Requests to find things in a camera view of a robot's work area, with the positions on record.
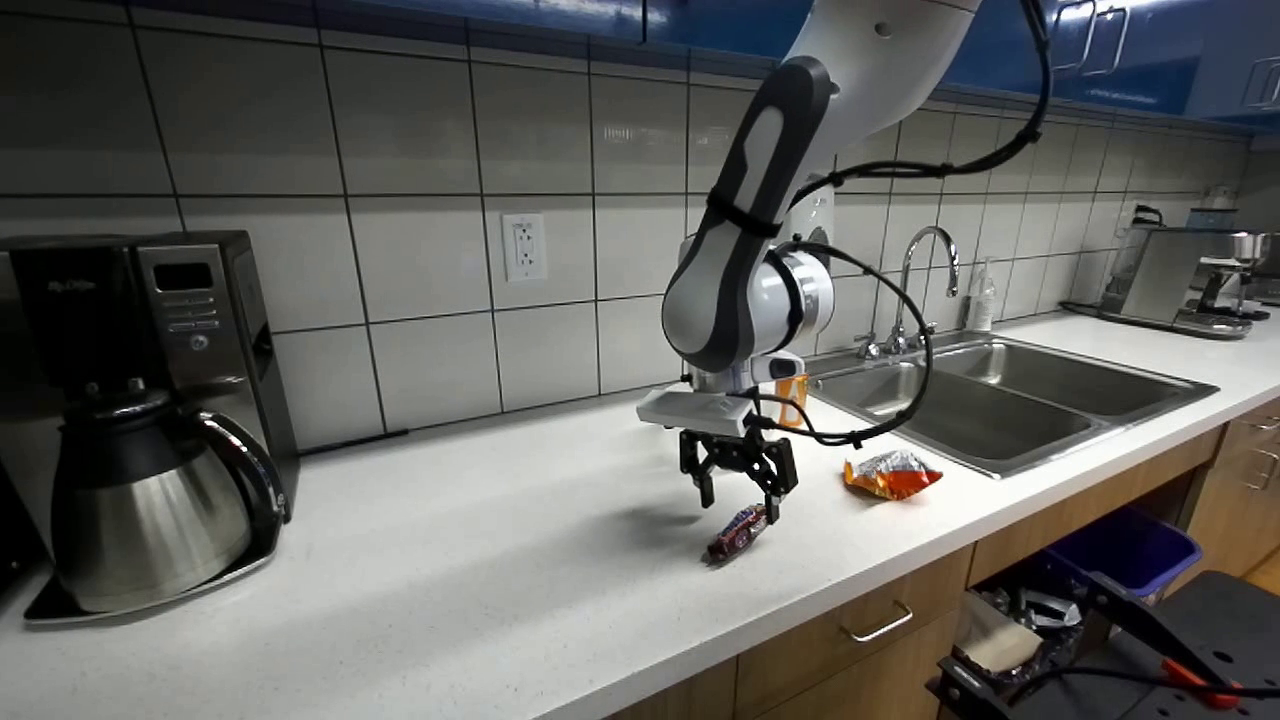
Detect silver espresso machine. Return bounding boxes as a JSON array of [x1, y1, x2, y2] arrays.
[[1090, 200, 1273, 346]]

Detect black coffee maker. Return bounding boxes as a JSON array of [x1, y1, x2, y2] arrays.
[[0, 228, 304, 632]]

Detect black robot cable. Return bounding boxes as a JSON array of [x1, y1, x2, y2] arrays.
[[744, 0, 1060, 453]]

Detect wooden base cabinet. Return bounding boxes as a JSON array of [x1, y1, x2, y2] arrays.
[[603, 397, 1280, 720]]

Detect chrome faucet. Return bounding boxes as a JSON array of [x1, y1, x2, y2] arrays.
[[889, 221, 962, 356]]

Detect stainless steel double sink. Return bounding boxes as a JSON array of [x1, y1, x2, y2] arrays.
[[797, 331, 1224, 482]]

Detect white wall soap dispenser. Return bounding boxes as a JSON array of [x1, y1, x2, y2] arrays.
[[797, 176, 840, 255]]

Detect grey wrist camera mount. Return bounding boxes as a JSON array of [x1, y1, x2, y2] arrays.
[[632, 379, 764, 445]]

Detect blue upper cabinets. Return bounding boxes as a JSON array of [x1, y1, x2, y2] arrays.
[[123, 0, 1280, 135]]

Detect black robot stand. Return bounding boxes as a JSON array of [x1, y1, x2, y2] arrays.
[[928, 552, 1280, 720]]

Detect silver drawer handle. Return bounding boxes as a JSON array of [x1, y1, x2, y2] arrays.
[[849, 605, 919, 650]]

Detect small brown bottle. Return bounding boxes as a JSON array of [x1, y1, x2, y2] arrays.
[[772, 353, 815, 431]]

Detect white plastic container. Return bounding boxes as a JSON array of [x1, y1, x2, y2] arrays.
[[956, 616, 1049, 681]]

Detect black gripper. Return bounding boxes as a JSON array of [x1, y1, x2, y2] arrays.
[[675, 421, 802, 528]]

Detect blue plastic bin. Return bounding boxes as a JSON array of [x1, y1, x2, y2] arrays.
[[1049, 510, 1202, 610]]

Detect silver upper cabinet handle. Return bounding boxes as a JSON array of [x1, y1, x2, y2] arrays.
[[1071, 0, 1107, 73], [1103, 0, 1139, 75]]

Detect orange clamp handle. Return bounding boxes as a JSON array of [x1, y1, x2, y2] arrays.
[[1157, 655, 1250, 714]]

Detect orange snack bag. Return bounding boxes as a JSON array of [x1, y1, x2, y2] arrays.
[[836, 450, 949, 510]]

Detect white wall outlet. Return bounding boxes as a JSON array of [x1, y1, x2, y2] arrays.
[[499, 214, 550, 287]]

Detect snickers chocolate bar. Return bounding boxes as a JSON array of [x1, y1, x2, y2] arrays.
[[700, 501, 778, 568]]

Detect clear soap bottle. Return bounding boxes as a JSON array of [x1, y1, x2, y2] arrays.
[[962, 274, 1005, 340]]

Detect stainless steel carafe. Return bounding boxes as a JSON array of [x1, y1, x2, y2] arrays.
[[47, 385, 292, 616]]

